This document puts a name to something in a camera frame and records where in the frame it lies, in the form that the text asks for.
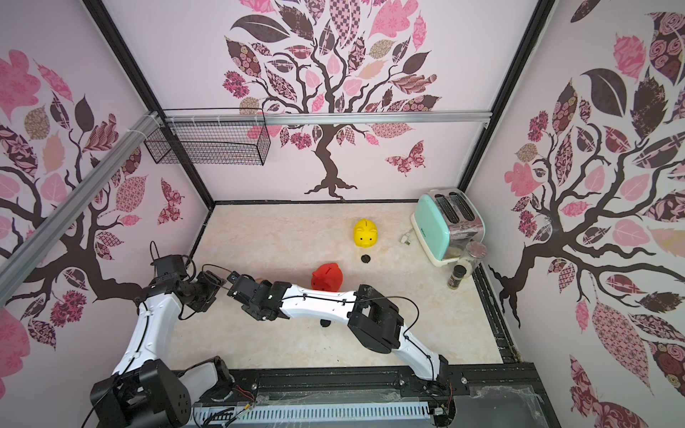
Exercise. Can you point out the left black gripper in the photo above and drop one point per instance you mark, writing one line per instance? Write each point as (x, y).
(216, 282)

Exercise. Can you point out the red piggy bank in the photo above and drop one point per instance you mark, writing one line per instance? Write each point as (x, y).
(327, 278)

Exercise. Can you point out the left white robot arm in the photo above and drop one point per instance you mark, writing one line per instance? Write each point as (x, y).
(142, 390)

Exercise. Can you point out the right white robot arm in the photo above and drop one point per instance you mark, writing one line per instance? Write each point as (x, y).
(372, 318)

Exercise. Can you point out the yellow piggy bank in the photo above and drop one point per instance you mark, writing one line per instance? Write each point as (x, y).
(365, 233)

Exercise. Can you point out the mint green toaster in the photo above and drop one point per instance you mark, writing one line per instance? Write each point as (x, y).
(445, 222)

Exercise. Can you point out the glass spice jar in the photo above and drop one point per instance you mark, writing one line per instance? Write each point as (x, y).
(467, 263)

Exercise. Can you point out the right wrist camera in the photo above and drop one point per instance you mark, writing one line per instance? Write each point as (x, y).
(241, 287)

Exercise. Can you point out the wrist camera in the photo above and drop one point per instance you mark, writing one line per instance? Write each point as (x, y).
(241, 287)
(171, 265)

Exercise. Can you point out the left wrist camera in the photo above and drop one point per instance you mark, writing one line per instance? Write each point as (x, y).
(171, 265)

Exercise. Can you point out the white slotted cable duct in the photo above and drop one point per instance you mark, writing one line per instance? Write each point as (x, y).
(391, 414)

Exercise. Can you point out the black wire basket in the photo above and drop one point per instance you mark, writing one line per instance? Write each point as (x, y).
(206, 136)

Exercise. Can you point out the aluminium rail back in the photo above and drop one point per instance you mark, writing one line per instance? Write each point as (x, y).
(378, 117)

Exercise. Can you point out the aluminium rail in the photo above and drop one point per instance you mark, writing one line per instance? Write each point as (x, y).
(18, 267)
(378, 117)

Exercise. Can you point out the aluminium rail left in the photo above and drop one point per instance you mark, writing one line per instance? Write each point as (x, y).
(18, 267)

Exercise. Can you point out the black base frame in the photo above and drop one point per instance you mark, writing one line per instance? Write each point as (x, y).
(508, 395)

